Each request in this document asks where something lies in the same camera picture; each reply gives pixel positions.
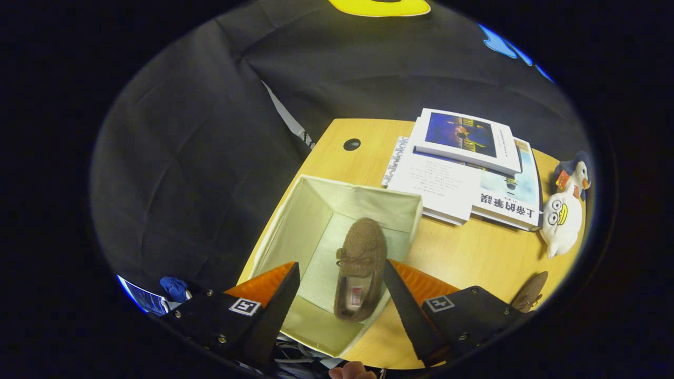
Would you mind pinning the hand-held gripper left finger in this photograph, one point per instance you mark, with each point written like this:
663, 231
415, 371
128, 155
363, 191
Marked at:
274, 316

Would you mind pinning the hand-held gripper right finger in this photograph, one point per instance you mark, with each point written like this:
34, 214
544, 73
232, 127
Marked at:
408, 310

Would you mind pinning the brown fuzzy shoe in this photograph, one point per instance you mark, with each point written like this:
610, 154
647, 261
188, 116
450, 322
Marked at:
531, 292
363, 247

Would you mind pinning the cream fabric storage box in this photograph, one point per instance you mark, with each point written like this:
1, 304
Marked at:
300, 226

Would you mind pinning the blue cloth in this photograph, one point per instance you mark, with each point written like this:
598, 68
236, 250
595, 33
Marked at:
175, 288

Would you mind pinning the white text book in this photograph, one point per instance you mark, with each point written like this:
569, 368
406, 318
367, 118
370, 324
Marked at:
437, 184

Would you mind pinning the computer screen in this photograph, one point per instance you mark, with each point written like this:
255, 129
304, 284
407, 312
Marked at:
145, 297

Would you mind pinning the black white patterned booklet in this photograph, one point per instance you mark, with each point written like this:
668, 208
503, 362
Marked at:
395, 160

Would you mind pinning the book with pale blue cover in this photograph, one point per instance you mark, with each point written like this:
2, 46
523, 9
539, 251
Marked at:
508, 192

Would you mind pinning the white duck plush toy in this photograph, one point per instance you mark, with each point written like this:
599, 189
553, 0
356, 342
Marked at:
561, 229

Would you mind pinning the book with blue picture cover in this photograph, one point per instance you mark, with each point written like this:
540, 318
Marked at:
463, 134

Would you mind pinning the grey penguin plush toy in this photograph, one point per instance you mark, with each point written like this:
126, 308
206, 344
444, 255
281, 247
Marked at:
576, 173

